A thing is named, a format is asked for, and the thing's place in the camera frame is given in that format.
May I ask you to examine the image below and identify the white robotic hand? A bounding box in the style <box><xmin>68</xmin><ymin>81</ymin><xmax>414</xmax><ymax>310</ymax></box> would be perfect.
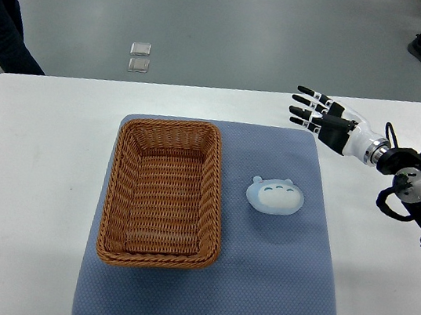
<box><xmin>289</xmin><ymin>85</ymin><xmax>390</xmax><ymax>165</ymax></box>

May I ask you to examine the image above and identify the blue plush toy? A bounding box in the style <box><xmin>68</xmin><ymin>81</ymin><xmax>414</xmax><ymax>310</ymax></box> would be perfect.
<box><xmin>245</xmin><ymin>176</ymin><xmax>304</xmax><ymax>215</ymax></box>

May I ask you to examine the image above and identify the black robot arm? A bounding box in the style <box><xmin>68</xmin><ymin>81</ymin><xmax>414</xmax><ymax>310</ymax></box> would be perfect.
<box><xmin>289</xmin><ymin>86</ymin><xmax>421</xmax><ymax>245</ymax></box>

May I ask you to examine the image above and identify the brown wicker basket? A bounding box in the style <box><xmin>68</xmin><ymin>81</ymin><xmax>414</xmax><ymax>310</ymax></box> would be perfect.
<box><xmin>96</xmin><ymin>118</ymin><xmax>222</xmax><ymax>270</ymax></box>

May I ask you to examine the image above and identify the blue quilted mat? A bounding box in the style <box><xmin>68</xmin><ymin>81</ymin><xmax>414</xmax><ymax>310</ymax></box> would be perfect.
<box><xmin>71</xmin><ymin>114</ymin><xmax>336</xmax><ymax>315</ymax></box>

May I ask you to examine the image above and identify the lower floor plate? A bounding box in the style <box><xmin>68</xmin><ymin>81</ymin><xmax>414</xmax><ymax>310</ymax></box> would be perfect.
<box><xmin>128</xmin><ymin>57</ymin><xmax>151</xmax><ymax>73</ymax></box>

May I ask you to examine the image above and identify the floor plate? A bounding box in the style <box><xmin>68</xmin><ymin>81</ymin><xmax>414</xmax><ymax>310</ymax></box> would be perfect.
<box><xmin>130</xmin><ymin>42</ymin><xmax>152</xmax><ymax>56</ymax></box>
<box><xmin>128</xmin><ymin>57</ymin><xmax>151</xmax><ymax>73</ymax></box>

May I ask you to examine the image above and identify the upper floor plate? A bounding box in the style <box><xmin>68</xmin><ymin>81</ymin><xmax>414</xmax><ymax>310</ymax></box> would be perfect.
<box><xmin>130</xmin><ymin>42</ymin><xmax>152</xmax><ymax>56</ymax></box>

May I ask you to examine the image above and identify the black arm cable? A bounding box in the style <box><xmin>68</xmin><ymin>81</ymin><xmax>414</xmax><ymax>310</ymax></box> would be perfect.
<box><xmin>381</xmin><ymin>121</ymin><xmax>403</xmax><ymax>149</ymax></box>

